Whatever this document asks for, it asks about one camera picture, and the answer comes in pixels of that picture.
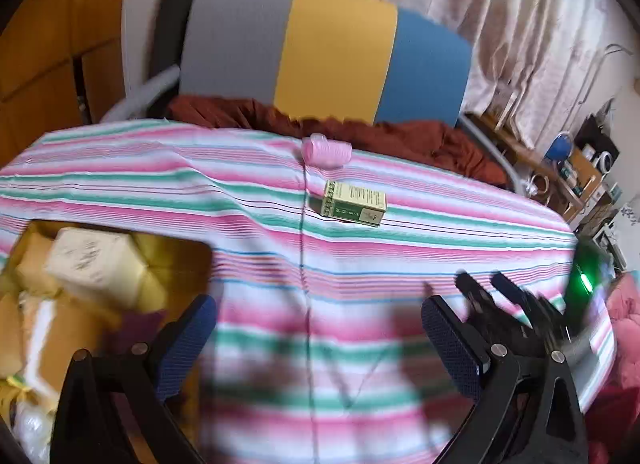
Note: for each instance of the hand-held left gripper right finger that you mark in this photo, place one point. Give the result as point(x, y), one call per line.
point(450, 339)

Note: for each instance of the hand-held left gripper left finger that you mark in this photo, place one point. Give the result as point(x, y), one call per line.
point(187, 344)

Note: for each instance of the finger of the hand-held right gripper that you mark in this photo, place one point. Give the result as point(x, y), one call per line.
point(477, 299)
point(530, 311)

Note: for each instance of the gold metal tin box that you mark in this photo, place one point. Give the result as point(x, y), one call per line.
point(180, 264)

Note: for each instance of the white box with purple print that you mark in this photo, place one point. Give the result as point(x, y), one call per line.
point(95, 259)

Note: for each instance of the pink bedding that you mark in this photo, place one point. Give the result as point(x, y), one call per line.
point(625, 309)

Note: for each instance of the pink green striped tablecloth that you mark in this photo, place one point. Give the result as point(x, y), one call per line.
point(350, 294)

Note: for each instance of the cluttered side shelf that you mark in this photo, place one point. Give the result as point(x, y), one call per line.
point(530, 154)

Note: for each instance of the blue round object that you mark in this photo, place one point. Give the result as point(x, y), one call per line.
point(559, 145)

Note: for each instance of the black box on desk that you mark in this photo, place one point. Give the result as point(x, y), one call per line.
point(595, 142)

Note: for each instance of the small green carton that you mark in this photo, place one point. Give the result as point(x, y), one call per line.
point(350, 204)

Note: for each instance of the dark red cloth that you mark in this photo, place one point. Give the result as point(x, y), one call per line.
point(400, 139)

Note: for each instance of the pink tissue packet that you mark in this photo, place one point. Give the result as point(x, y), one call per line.
point(325, 149)

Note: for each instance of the patterned pink curtain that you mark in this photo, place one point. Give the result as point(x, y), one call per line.
point(525, 19)

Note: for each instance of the grey yellow blue chair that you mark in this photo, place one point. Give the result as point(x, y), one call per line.
point(335, 44)

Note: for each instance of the wooden panelled wardrobe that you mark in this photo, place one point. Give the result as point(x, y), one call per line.
point(50, 44)

